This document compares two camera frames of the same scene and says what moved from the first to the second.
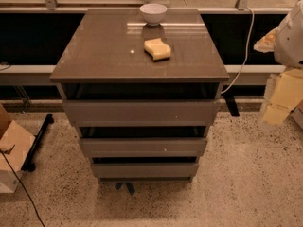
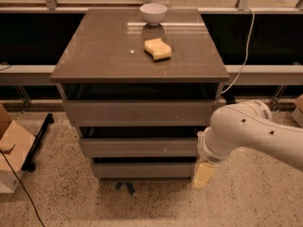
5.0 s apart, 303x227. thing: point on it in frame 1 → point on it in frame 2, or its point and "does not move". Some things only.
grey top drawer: [184, 113] does not move
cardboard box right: [297, 114] does not move
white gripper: [290, 42] → [206, 150]
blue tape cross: [130, 187] does not move
